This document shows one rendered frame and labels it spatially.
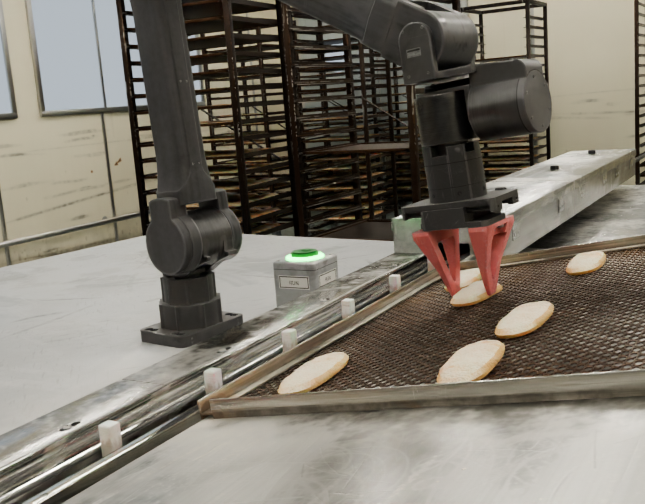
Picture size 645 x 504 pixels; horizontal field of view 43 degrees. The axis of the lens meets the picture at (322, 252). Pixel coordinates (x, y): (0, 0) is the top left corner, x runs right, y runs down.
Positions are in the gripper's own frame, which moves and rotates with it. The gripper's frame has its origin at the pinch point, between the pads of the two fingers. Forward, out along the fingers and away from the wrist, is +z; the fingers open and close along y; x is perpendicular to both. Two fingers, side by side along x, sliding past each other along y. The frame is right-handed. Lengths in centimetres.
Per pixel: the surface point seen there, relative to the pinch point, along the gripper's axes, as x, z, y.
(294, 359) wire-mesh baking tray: -19.1, 1.6, -8.9
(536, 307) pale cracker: -10.6, -0.5, 10.8
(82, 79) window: 362, -95, -488
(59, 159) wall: 328, -37, -492
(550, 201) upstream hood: 73, 1, -18
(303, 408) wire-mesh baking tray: -31.6, 0.9, 1.6
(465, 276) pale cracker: 8.1, 0.7, -4.7
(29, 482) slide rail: -41.1, 4.1, -18.2
